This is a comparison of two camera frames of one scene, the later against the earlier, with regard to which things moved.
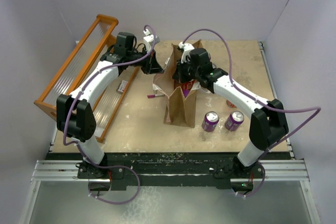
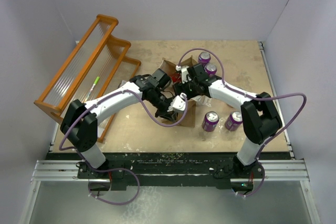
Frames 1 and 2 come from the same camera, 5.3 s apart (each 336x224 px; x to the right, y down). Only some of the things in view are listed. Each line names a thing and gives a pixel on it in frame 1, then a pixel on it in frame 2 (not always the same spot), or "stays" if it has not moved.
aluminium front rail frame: x=282 y=170 stays
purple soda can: x=210 y=121 stays
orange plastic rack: x=95 y=41 stays
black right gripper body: x=187 y=72 to x=189 y=87
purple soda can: x=234 y=120 stays
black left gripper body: x=144 y=64 to x=159 y=101
